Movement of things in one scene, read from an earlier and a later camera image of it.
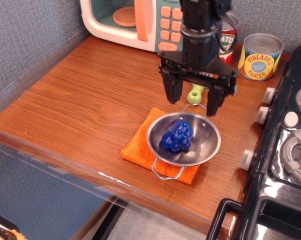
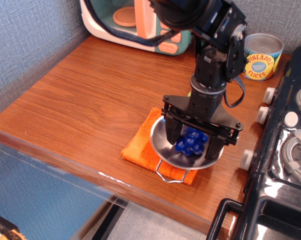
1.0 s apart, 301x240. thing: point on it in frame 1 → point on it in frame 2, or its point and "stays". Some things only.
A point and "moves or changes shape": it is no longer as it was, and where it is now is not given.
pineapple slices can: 260,56 stays
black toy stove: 276,205 stays
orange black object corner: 2,229 stays
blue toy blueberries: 179,137 moves or changes shape
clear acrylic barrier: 36,194 stays
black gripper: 195,62 → 206,113
